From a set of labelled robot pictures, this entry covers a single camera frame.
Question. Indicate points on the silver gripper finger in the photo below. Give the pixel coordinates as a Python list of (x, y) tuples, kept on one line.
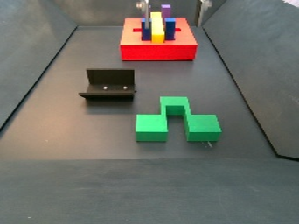
[(204, 5), (144, 6)]

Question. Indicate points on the green stepped bridge block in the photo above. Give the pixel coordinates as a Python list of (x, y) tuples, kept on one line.
[(202, 128)]

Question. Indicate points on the red base board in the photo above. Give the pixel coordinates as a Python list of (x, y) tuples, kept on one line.
[(138, 50)]

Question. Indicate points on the yellow long bar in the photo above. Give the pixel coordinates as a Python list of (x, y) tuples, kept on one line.
[(158, 27)]

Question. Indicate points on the purple post right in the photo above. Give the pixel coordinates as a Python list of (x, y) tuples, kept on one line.
[(166, 10)]

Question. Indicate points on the blue post left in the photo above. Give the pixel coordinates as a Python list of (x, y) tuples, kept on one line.
[(146, 30)]

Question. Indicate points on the blue post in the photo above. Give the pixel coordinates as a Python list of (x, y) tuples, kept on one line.
[(170, 28), (146, 30)]

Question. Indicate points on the blue post right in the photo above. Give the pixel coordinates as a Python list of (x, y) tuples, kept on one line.
[(170, 28)]

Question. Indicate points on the black angle bracket fixture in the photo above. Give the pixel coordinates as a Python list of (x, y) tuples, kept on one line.
[(110, 83)]

